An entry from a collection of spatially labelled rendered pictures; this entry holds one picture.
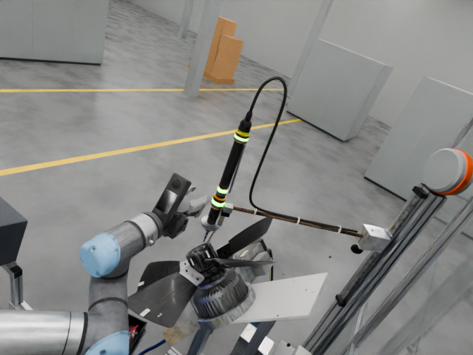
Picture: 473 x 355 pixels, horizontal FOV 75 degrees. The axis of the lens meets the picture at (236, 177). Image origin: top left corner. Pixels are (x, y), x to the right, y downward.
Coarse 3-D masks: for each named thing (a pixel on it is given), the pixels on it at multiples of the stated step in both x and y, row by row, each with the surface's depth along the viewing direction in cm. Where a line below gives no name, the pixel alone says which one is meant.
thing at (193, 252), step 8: (200, 248) 133; (208, 248) 127; (192, 256) 125; (200, 256) 125; (216, 256) 130; (192, 264) 126; (200, 264) 125; (208, 264) 126; (200, 272) 126; (208, 272) 127; (216, 272) 127; (224, 272) 128; (208, 280) 124
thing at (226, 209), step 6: (222, 210) 107; (228, 210) 106; (204, 216) 111; (222, 216) 107; (228, 216) 107; (204, 222) 108; (216, 222) 111; (222, 222) 108; (210, 228) 107; (216, 228) 108
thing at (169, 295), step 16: (144, 288) 114; (160, 288) 114; (176, 288) 115; (192, 288) 117; (128, 304) 107; (144, 304) 107; (160, 304) 107; (176, 304) 108; (160, 320) 101; (176, 320) 102
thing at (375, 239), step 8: (360, 232) 120; (368, 232) 116; (376, 232) 117; (384, 232) 119; (360, 240) 119; (368, 240) 115; (376, 240) 116; (384, 240) 116; (368, 248) 117; (376, 248) 118; (384, 248) 118
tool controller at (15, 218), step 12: (0, 204) 116; (0, 216) 110; (12, 216) 113; (0, 228) 106; (12, 228) 111; (24, 228) 115; (0, 240) 109; (12, 240) 113; (0, 252) 111; (12, 252) 116; (0, 264) 114
